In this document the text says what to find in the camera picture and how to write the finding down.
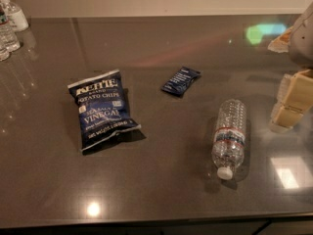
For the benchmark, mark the blue kettle chips bag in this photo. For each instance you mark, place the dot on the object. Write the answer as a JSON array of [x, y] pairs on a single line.
[[102, 108]]

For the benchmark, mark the clear bottle at left edge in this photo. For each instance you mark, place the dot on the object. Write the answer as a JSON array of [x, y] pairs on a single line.
[[4, 53]]

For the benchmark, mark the white hand sanitizer bottle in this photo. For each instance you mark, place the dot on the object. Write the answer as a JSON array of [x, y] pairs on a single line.
[[15, 15]]

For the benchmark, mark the upright water bottle at edge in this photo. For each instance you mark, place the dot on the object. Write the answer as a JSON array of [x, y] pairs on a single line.
[[7, 35]]

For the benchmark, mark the small dark blue packet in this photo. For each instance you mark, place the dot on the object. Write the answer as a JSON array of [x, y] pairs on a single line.
[[179, 83]]

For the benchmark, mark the clear plastic water bottle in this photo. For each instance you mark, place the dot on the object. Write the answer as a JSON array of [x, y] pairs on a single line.
[[229, 139]]

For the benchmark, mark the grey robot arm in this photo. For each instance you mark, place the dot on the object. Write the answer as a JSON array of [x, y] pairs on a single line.
[[301, 40]]

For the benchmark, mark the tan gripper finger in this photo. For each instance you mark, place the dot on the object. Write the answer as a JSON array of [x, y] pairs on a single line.
[[281, 43], [294, 99]]

